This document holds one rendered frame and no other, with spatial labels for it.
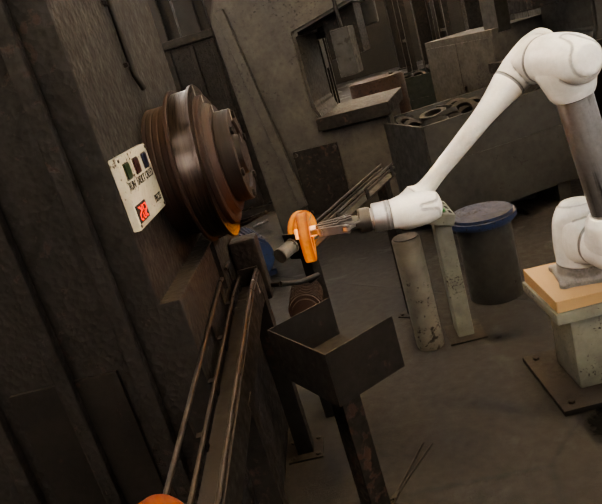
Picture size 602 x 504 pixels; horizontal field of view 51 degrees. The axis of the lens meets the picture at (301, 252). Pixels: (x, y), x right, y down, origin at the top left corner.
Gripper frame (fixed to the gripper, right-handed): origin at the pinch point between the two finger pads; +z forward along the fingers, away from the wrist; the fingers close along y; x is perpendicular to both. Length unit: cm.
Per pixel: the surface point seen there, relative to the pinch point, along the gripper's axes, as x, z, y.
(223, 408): -24, 25, -52
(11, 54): 65, 50, -44
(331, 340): -23.2, -2.3, -29.0
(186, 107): 44, 24, -8
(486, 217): -38, -74, 96
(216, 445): -26, 25, -65
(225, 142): 32.4, 16.1, -5.8
